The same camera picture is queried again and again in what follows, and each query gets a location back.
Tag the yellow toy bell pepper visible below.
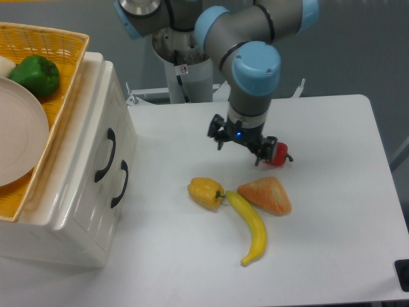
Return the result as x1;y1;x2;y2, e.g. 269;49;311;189
187;177;225;211

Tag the pink plate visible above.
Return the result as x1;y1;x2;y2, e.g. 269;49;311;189
1;77;49;186

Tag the white drawer cabinet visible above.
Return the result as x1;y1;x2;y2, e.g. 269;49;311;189
1;52;121;267

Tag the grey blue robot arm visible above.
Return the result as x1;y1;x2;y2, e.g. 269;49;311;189
114;1;320;166

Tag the red toy bell pepper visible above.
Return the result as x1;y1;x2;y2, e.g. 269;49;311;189
264;142;293;166

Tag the white toy vegetable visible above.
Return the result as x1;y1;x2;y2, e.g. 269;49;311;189
0;56;16;78

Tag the black object at table edge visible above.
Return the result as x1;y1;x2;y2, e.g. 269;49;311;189
394;259;409;292

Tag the black drawer handle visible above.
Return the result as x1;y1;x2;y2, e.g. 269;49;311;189
110;159;129;209
94;128;116;183

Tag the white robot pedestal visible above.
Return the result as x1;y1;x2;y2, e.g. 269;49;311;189
152;28;213;103

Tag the yellow toy banana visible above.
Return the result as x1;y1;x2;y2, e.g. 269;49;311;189
226;191;267;267

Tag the black bottom drawer handle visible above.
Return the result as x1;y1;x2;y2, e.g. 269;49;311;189
110;159;129;209

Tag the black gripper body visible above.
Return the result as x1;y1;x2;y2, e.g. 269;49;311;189
224;110;266;153

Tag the green toy bell pepper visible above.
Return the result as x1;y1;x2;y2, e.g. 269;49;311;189
8;55;60;98

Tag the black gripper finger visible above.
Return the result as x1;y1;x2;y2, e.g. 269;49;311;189
207;114;228;150
254;136;277;166

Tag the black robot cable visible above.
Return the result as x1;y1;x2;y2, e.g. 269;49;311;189
173;50;192;104

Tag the yellow woven basket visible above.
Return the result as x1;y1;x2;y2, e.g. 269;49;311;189
1;22;89;223

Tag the black top drawer handle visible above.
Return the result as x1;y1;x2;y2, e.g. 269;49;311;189
94;128;116;183

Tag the orange toy bread wedge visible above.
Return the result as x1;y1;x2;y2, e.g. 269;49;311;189
237;177;292;216

